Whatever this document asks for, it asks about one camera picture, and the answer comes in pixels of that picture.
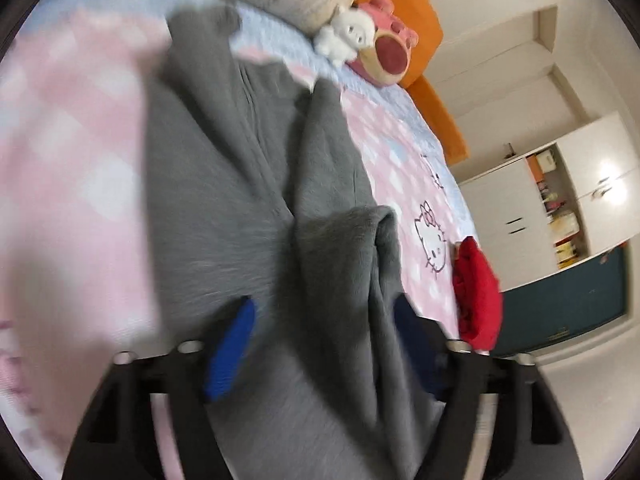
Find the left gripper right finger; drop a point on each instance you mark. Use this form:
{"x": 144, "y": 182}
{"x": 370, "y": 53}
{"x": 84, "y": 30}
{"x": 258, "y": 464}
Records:
{"x": 530, "y": 439}

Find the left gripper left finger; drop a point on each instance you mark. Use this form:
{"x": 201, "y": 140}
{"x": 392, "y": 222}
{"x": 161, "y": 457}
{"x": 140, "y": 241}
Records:
{"x": 116, "y": 438}

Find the grey zip-up sweatshirt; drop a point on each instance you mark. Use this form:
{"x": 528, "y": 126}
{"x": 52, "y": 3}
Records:
{"x": 256, "y": 190}

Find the red folded garment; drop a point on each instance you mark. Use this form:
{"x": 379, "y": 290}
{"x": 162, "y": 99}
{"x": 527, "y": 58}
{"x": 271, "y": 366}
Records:
{"x": 478, "y": 296}

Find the white wardrobe cabinet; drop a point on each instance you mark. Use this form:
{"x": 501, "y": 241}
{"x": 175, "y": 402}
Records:
{"x": 588, "y": 203}

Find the orange storage box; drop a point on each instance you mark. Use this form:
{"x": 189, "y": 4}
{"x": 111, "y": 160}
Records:
{"x": 535, "y": 168}

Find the white door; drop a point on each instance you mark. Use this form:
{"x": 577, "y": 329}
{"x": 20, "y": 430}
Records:
{"x": 508, "y": 105}

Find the pink bear plush pillow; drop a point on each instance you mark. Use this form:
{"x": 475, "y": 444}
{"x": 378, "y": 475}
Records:
{"x": 388, "y": 60}

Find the light blue quilted bedspread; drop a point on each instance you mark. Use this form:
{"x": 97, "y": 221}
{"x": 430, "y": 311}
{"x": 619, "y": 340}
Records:
{"x": 264, "y": 32}

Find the white sheep plush toy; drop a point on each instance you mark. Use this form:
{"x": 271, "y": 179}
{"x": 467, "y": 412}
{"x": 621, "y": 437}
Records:
{"x": 349, "y": 31}

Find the orange bed frame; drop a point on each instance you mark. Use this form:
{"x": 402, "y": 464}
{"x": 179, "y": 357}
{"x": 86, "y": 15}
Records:
{"x": 420, "y": 16}

